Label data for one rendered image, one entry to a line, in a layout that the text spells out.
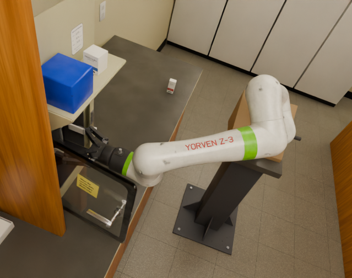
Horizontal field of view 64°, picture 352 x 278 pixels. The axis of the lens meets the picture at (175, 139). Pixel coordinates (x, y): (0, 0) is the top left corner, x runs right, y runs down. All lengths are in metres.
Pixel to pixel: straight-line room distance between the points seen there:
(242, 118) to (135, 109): 0.60
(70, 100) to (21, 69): 0.17
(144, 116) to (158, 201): 0.97
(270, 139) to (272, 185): 1.92
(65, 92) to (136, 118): 0.89
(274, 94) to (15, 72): 0.75
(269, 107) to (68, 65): 0.63
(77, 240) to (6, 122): 0.59
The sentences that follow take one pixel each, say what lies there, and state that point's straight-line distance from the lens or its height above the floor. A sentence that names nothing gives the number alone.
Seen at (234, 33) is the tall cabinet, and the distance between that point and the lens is 3.86.
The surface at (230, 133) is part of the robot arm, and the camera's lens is 0.95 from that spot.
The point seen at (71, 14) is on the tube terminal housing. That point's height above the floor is 1.67.
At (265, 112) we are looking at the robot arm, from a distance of 0.99.
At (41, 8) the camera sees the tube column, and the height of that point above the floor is 1.72.
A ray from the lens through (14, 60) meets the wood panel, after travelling 0.59.
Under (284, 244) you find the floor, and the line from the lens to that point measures 2.62.
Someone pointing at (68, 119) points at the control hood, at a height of 1.51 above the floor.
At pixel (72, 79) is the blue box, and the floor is 1.60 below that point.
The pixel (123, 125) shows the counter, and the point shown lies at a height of 0.94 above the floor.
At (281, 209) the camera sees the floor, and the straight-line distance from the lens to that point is 2.78.
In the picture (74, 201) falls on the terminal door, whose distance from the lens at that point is 1.06.
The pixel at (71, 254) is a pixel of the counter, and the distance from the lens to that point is 1.17.
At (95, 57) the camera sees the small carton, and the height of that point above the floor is 1.57.
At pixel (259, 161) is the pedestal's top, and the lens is 1.61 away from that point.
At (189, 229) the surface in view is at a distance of 2.30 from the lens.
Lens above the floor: 2.04
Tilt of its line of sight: 47 degrees down
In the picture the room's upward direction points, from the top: 19 degrees clockwise
